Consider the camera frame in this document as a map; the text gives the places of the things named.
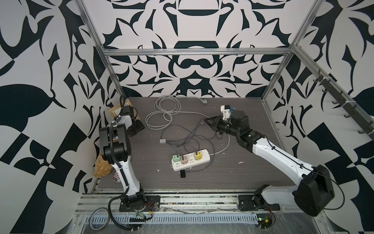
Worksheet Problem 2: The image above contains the grey USB cable green charger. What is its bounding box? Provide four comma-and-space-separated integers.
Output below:
160, 124, 200, 156

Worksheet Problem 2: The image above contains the white power strip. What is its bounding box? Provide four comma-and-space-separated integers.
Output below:
171, 149, 210, 172

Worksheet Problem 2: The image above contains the small circuit board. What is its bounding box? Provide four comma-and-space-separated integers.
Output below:
257, 213, 274, 230

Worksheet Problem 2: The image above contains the white power strip cord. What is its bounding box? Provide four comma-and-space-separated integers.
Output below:
145, 95, 230, 156

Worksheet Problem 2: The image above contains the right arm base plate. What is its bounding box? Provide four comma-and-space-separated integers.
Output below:
238, 195, 281, 211

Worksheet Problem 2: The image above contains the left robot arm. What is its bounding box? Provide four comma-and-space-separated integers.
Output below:
99, 95, 147, 232

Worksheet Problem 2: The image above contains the black wall hook rack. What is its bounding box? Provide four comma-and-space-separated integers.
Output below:
314, 69, 374, 141

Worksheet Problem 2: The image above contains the brown teddy bear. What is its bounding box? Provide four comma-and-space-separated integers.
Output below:
93, 154, 114, 178

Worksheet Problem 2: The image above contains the black mp3 player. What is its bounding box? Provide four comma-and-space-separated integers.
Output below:
180, 170, 186, 178

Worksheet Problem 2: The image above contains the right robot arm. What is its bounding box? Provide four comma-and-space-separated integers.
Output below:
204, 111, 335, 216

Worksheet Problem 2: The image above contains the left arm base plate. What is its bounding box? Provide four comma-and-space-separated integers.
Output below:
119, 195, 161, 212

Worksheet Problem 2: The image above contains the green USB wall charger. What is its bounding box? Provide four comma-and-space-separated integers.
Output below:
172, 155, 181, 162

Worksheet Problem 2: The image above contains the wooden picture frame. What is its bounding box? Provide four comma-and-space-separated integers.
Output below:
109, 99, 141, 120

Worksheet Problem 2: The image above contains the pink USB wall charger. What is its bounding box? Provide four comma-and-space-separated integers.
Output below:
180, 156, 189, 164

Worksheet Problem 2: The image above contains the striped snack packet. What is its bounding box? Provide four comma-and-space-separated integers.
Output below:
114, 172, 121, 183

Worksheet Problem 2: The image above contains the tape roll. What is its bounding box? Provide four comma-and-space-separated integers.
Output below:
88, 207, 111, 231

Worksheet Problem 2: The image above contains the yellow USB wall charger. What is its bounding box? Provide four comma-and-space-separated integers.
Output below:
194, 151, 202, 160

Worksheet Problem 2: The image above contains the grey USB cable yellow charger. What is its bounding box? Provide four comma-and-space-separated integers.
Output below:
180, 135, 216, 173

